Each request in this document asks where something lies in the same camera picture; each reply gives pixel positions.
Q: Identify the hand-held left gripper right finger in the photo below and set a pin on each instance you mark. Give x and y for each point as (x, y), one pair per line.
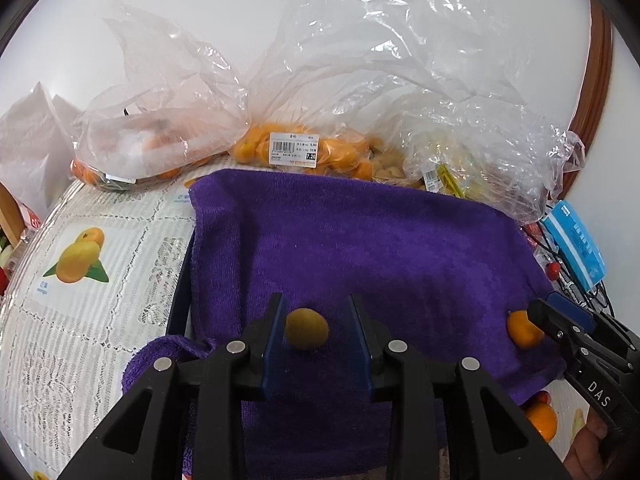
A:
(361, 360)

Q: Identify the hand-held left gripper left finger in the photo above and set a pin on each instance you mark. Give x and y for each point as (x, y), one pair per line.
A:
(272, 360)

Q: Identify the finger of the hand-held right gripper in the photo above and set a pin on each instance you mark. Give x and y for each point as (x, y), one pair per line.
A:
(542, 316)
(570, 312)

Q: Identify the orange mandarin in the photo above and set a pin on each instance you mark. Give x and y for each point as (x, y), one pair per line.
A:
(541, 421)
(522, 330)

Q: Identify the yellow-green small fruit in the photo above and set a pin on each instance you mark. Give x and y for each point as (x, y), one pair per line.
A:
(306, 329)

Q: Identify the small red fruit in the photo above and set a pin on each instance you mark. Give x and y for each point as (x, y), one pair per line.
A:
(552, 268)
(543, 398)

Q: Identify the bag of red fruits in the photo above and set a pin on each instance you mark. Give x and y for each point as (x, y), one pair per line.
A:
(532, 234)

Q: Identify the person's right hand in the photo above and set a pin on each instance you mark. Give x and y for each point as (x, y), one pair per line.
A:
(585, 447)

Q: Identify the blue tissue pack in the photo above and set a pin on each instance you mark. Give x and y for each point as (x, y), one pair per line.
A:
(575, 245)

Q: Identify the purple towel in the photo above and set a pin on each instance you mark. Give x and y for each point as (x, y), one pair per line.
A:
(350, 240)

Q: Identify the clear bag of yellow fruit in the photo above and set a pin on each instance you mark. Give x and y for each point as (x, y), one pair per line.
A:
(475, 175)

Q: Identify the clear bag of kumquats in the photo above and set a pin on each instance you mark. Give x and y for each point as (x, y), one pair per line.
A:
(300, 147)

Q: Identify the clear bag of mandarins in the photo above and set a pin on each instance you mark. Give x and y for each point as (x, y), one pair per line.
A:
(165, 110)

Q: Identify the wooden chair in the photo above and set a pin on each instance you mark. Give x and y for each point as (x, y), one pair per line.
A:
(10, 215)

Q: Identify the white plastic bag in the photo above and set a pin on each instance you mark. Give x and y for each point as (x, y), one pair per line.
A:
(35, 140)

